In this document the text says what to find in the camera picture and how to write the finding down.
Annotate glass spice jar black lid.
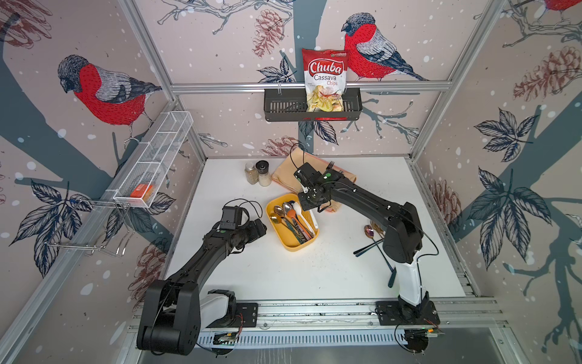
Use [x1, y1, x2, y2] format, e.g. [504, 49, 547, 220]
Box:
[256, 160, 271, 187]

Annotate yellow plastic storage box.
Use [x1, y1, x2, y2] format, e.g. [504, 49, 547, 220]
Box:
[265, 194, 319, 252]

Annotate aluminium frame rail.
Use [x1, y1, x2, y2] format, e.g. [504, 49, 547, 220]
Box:
[126, 296, 506, 333]

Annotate beige cloth napkin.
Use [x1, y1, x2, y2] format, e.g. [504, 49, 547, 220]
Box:
[272, 147, 329, 194]

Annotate orange box on shelf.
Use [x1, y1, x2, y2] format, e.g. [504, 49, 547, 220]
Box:
[130, 184, 155, 201]

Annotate dark green handled spoon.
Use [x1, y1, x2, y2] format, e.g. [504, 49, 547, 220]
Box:
[388, 268, 397, 288]

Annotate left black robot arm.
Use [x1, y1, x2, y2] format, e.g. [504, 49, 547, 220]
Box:
[136, 206, 267, 356]

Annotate red cassava chips bag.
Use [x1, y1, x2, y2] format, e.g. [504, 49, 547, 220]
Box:
[302, 49, 348, 112]

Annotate black wall basket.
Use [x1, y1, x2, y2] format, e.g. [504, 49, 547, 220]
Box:
[264, 89, 363, 122]

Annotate black metal spoon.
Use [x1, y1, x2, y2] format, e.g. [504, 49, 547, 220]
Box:
[353, 240, 383, 257]

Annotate white wire shelf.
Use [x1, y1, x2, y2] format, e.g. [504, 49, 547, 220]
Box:
[114, 111, 193, 209]

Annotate gold metal spoon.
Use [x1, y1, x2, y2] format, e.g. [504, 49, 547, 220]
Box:
[269, 213, 302, 244]

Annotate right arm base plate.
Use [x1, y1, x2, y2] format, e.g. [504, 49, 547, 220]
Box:
[374, 298, 441, 326]

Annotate wire hook rack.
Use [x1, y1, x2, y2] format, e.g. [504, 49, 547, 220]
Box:
[44, 200, 136, 257]

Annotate rainbow iridescent spoon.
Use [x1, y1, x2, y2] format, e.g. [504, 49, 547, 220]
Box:
[364, 224, 395, 273]

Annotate purple metal spoon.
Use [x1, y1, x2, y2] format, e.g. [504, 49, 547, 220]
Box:
[283, 202, 312, 241]

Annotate white plastic spoon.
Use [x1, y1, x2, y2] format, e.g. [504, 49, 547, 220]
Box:
[292, 202, 315, 236]

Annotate orange plastic spoon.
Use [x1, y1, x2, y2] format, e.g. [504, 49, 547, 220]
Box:
[286, 210, 313, 241]

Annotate glass spice jar brown contents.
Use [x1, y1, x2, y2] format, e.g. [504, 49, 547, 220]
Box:
[245, 162, 259, 185]

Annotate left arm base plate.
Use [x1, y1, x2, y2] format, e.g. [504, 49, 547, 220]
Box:
[200, 301, 259, 329]

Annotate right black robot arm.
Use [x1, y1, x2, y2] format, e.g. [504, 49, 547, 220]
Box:
[294, 163, 428, 317]

